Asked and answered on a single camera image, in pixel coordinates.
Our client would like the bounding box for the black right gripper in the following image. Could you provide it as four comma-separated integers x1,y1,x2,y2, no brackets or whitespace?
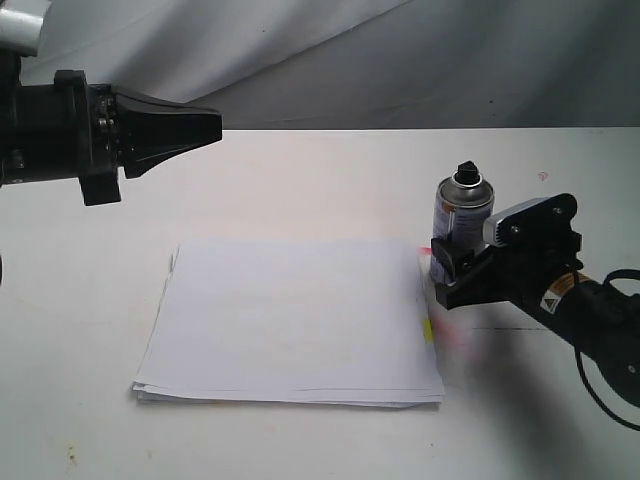
430,193,583,308

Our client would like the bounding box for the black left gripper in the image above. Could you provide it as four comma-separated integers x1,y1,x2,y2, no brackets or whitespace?
54,70,221,206

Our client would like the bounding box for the white spray paint can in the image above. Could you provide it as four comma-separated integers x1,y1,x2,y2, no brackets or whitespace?
432,161,495,253

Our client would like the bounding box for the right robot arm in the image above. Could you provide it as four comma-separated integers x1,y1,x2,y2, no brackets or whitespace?
431,193,639,405

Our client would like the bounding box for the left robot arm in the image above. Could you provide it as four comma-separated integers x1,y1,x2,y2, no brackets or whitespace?
1,1,223,206

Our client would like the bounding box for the white paper stack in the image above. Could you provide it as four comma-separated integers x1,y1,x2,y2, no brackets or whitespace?
132,239,444,408

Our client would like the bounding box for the white backdrop cloth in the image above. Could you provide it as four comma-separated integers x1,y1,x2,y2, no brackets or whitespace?
21,1,639,129

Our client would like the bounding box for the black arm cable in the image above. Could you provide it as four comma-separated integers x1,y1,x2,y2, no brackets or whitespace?
573,269,640,431

